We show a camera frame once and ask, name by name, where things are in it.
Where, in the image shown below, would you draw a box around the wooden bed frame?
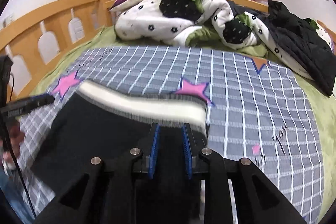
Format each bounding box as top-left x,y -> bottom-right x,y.
0,0 -> 336,101

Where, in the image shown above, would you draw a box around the person's left hand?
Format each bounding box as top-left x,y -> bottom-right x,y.
1,120 -> 25,166

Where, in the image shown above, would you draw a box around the black pants with white stripe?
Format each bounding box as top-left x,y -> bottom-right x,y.
30,79 -> 210,224

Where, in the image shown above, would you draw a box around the black quilted jacket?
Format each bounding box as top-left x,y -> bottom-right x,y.
229,0 -> 335,96

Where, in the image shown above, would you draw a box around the white strawberry print quilt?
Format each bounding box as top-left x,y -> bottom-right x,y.
114,0 -> 313,80

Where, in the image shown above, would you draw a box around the green fleece bed sheet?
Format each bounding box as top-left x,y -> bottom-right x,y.
28,25 -> 336,214

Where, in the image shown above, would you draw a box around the blue checked star blanket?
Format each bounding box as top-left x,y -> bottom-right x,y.
18,45 -> 324,224

